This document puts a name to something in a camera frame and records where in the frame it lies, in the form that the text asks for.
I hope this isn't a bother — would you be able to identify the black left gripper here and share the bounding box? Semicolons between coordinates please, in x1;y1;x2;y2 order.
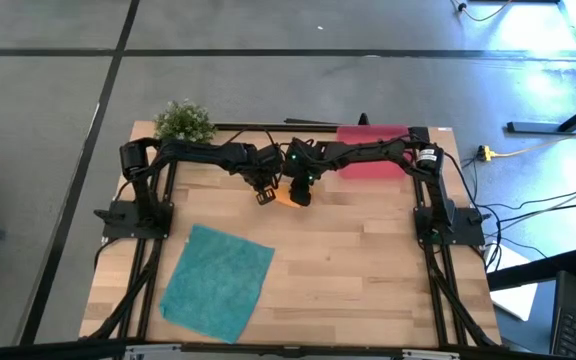
240;144;285;207

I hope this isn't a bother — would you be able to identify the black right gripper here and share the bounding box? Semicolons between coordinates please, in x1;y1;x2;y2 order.
283;139;327;207

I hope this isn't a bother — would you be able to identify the orange microfiber towel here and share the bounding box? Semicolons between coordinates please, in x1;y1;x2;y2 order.
273;183;303;209

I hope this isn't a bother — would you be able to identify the teal microfiber towel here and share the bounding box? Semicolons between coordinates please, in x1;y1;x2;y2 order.
158;223;276;345

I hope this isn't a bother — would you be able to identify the pink plastic basket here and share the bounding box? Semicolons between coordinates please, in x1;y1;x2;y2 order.
336;124;417;180

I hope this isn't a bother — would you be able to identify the flat black bar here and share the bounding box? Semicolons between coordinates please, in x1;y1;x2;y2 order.
284;117;343;126

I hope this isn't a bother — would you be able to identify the green potted plant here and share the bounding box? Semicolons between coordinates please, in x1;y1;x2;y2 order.
153;98;218;144

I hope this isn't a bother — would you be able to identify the black table foot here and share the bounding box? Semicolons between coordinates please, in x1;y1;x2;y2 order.
506;91;576;136

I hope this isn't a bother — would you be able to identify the white paper sheet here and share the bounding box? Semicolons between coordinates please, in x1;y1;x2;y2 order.
484;242;539;322

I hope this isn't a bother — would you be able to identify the black desk crossbar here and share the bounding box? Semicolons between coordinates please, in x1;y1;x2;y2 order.
486;248;576;292

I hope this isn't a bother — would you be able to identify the black aluminium table frame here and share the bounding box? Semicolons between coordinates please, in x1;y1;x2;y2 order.
80;122;500;351

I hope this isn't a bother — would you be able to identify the long black frame bar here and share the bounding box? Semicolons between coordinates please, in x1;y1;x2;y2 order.
0;338;576;360

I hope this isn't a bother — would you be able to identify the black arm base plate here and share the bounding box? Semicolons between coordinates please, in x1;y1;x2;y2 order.
95;199;175;240
414;207;485;247

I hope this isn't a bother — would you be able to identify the silver mounting bracket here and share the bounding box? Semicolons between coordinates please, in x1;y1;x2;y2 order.
401;349;462;360
122;343;184;360

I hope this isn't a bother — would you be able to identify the black cable with plug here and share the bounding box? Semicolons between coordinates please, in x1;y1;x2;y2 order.
450;0;513;23

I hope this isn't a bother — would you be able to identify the yellow floor cable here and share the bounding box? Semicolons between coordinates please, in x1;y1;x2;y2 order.
492;121;576;159

